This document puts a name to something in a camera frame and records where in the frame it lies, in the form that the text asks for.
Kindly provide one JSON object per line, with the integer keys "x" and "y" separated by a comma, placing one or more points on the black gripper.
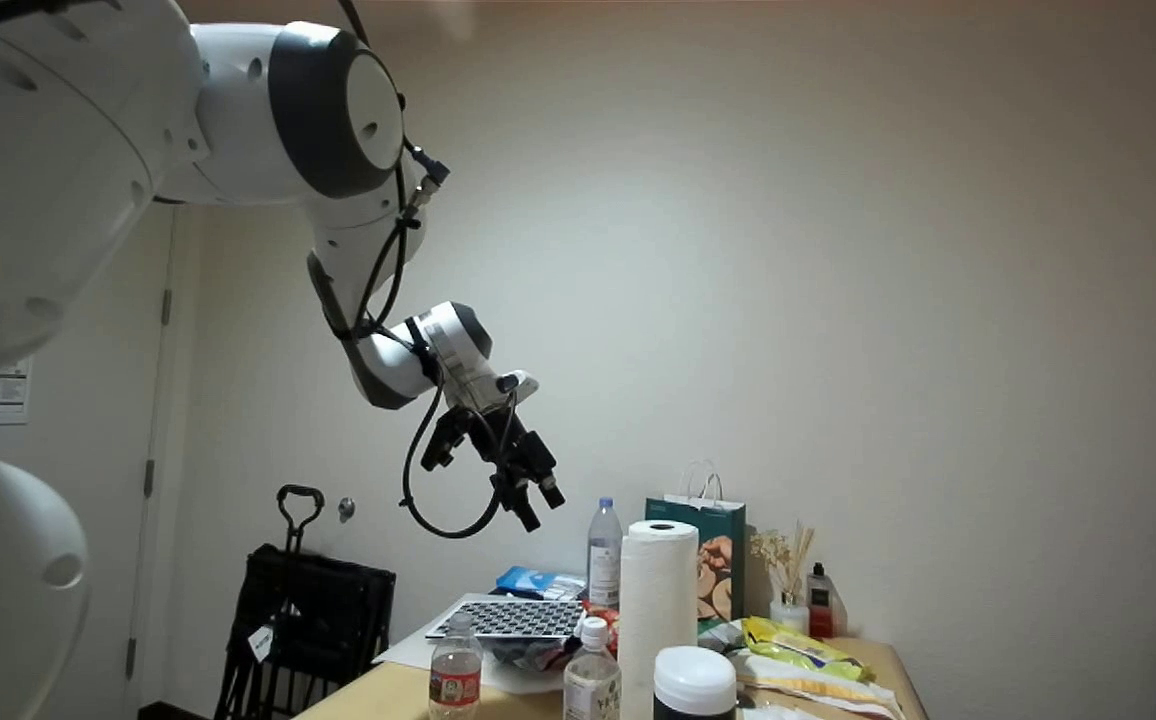
{"x": 507, "y": 446}

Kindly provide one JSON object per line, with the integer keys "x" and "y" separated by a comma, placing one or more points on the small red-labelled jar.
{"x": 452, "y": 682}

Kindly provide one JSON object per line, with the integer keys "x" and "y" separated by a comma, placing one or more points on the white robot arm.
{"x": 70, "y": 132}

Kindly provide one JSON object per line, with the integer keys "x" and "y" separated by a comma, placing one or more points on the tall clear blue-cap bottle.
{"x": 607, "y": 561}

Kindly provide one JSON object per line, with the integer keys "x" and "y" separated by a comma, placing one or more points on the small red bottle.
{"x": 819, "y": 604}

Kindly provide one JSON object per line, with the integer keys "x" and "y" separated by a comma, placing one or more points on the blue plastic package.
{"x": 531, "y": 582}

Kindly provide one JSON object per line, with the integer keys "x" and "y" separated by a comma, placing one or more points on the white paper towel roll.
{"x": 656, "y": 585}

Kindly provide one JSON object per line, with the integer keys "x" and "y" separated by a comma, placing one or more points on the green paper gift bag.
{"x": 723, "y": 547}

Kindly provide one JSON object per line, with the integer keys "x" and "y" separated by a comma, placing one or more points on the black folding cart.
{"x": 321, "y": 613}

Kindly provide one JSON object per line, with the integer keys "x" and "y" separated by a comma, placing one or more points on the cup of wooden chopsticks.
{"x": 784, "y": 609}

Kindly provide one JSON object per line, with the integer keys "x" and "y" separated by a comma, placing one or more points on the yellow green package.
{"x": 789, "y": 645}

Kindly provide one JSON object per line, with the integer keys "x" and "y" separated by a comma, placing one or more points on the beige paper packet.
{"x": 822, "y": 696}

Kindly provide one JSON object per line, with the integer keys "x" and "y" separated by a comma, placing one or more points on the door hinge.
{"x": 128, "y": 657}
{"x": 166, "y": 305}
{"x": 148, "y": 478}

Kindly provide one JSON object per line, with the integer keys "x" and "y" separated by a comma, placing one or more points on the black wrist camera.
{"x": 441, "y": 441}

